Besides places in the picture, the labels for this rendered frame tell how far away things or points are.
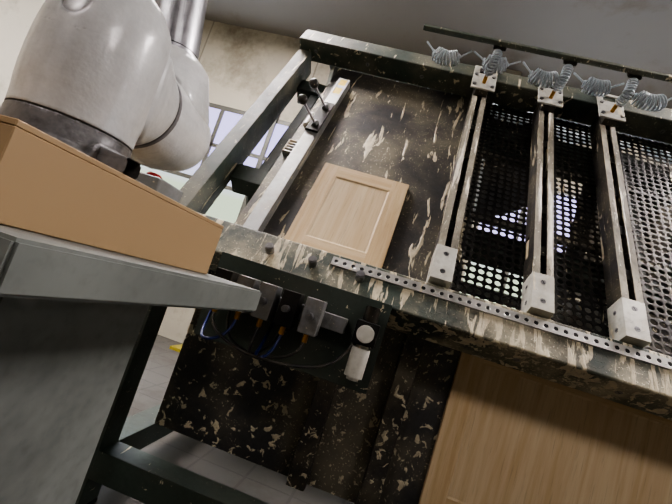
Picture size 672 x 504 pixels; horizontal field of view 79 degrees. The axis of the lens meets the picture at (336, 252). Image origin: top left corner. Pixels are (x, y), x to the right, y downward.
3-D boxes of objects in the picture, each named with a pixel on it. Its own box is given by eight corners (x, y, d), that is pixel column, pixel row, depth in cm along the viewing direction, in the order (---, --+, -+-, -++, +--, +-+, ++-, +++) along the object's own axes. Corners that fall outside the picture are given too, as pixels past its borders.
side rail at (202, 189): (176, 225, 135) (168, 202, 127) (299, 70, 201) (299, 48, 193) (193, 231, 134) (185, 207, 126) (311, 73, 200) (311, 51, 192)
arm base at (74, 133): (58, 153, 42) (77, 104, 43) (-62, 127, 50) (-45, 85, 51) (177, 206, 59) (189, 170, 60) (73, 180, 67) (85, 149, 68)
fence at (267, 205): (243, 235, 127) (241, 227, 124) (339, 85, 184) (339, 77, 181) (258, 240, 126) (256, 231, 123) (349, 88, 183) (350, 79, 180)
